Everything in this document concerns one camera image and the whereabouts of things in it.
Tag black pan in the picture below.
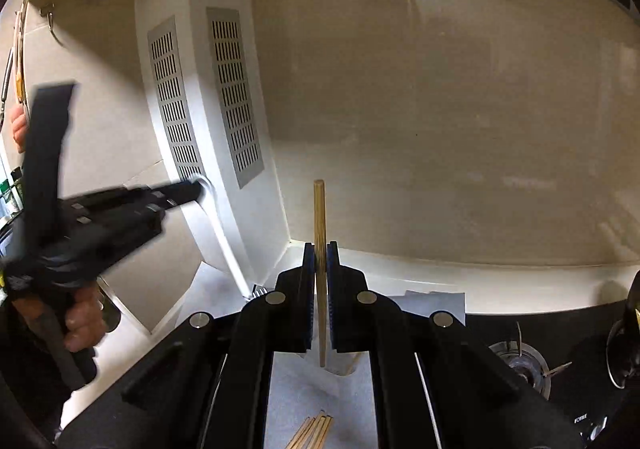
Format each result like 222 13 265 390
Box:
605 269 640 390

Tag hanging kitchen tools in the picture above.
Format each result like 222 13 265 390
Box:
0 0 31 154

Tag grey textured mat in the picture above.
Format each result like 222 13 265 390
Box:
175 261 468 449

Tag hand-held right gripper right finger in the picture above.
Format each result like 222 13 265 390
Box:
326 240 583 449

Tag metal gas burner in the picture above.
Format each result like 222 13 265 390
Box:
487 321 573 401

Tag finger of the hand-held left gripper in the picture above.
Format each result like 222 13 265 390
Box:
75 201 167 261
117 178 202 208

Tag clear plastic chopstick holder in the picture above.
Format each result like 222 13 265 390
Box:
177 174 363 377

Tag grey slotted vent grille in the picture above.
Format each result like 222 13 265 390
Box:
147 15 206 182
206 6 265 190

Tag black glass gas stove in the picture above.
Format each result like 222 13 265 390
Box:
462 269 640 449

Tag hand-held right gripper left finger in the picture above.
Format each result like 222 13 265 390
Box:
60 241 317 449

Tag metal wall hook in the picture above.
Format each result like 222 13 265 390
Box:
40 1 66 48

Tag person's left hand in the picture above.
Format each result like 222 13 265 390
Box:
62 286 109 353

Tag black strap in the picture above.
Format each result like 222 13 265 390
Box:
22 82 79 250

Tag bunch of bamboo chopsticks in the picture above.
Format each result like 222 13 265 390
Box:
285 410 334 449

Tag long bamboo chopstick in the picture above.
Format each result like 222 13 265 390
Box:
313 180 330 369

